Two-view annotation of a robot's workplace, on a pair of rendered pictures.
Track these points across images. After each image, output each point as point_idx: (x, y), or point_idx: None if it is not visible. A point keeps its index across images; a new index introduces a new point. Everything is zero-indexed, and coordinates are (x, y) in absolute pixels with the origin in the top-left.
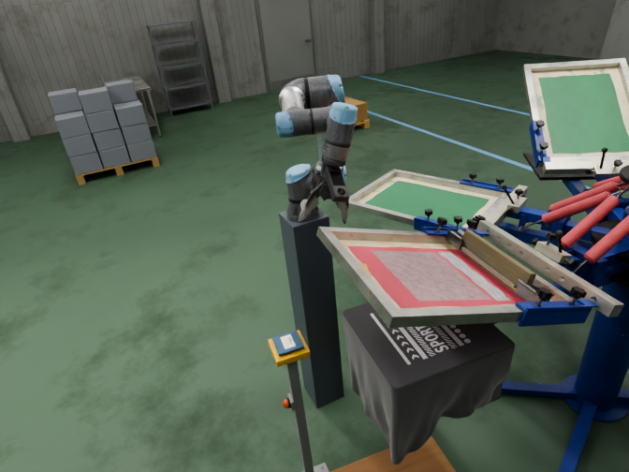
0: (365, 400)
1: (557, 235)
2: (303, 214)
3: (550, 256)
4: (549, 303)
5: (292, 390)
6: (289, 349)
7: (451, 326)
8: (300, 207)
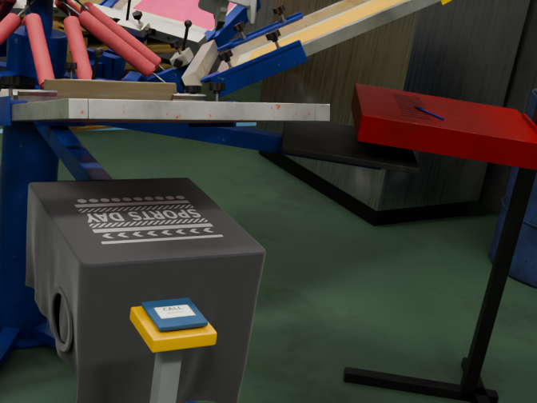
0: (149, 387)
1: (101, 53)
2: (256, 9)
3: None
4: None
5: None
6: (196, 310)
7: (149, 199)
8: (238, 2)
